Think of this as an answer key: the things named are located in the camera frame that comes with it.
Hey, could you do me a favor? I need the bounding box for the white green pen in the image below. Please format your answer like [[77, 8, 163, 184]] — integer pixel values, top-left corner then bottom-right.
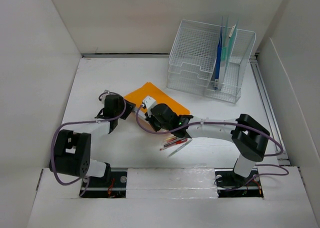
[[167, 139, 193, 158]]

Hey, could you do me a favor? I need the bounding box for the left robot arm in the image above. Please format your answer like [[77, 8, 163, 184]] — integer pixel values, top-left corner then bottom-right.
[[49, 91, 136, 187]]

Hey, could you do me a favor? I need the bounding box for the red capped pen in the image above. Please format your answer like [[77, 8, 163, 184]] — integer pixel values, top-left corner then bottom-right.
[[159, 138, 188, 151]]

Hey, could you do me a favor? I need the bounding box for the black red pen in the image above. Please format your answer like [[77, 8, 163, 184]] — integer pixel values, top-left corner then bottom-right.
[[163, 135, 188, 148]]

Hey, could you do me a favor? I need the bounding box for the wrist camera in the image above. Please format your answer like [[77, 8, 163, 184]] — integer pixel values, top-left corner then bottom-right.
[[102, 89, 111, 96], [142, 95, 158, 111]]

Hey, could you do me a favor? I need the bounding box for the metal mounting rail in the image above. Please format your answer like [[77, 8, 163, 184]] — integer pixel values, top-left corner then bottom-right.
[[79, 167, 264, 200]]

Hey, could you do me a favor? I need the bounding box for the white wire desk organizer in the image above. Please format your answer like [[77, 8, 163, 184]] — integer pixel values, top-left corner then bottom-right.
[[167, 20, 256, 104]]

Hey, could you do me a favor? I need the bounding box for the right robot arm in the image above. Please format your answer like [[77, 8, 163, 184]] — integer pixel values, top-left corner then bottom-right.
[[145, 103, 270, 185]]

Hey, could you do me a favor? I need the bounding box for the blue folder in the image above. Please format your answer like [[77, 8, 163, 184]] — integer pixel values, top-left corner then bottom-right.
[[212, 17, 224, 90]]

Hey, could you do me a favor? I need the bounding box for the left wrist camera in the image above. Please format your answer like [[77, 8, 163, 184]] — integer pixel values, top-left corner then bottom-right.
[[102, 89, 111, 96]]

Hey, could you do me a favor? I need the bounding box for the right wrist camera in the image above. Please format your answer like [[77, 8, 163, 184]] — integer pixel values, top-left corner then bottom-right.
[[142, 95, 158, 111]]

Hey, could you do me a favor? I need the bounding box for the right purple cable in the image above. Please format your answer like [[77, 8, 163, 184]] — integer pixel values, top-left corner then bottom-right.
[[134, 102, 291, 191]]

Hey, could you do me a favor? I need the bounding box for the green folder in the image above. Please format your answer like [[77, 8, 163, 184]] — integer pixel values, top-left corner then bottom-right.
[[218, 15, 241, 91]]

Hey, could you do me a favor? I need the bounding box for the orange folder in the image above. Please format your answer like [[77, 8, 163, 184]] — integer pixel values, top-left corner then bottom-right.
[[124, 82, 191, 115]]

